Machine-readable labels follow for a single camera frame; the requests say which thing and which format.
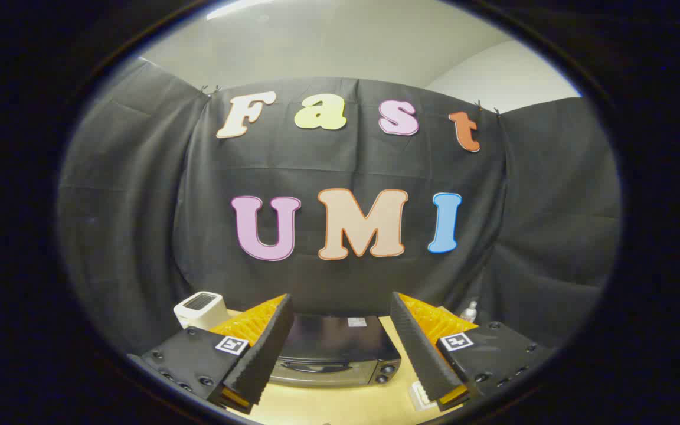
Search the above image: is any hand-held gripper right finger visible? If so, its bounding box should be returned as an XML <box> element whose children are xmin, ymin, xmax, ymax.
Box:
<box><xmin>390</xmin><ymin>291</ymin><xmax>556</xmax><ymax>414</ymax></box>

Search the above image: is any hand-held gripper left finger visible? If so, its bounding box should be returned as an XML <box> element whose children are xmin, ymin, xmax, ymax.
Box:
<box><xmin>127</xmin><ymin>293</ymin><xmax>295</xmax><ymax>415</ymax></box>

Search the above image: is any black toaster oven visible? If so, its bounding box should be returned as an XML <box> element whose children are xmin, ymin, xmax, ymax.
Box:
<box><xmin>269</xmin><ymin>313</ymin><xmax>403</xmax><ymax>388</ymax></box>

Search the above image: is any white plastic tray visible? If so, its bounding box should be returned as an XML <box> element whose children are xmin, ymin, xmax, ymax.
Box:
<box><xmin>409</xmin><ymin>381</ymin><xmax>439</xmax><ymax>411</ymax></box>

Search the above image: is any white boxy appliance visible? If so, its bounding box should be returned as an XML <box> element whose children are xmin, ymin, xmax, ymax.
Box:
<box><xmin>173</xmin><ymin>291</ymin><xmax>230</xmax><ymax>331</ymax></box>

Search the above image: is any black backdrop cloth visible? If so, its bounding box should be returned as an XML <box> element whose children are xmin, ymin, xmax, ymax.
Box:
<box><xmin>57</xmin><ymin>57</ymin><xmax>622</xmax><ymax>356</ymax></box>

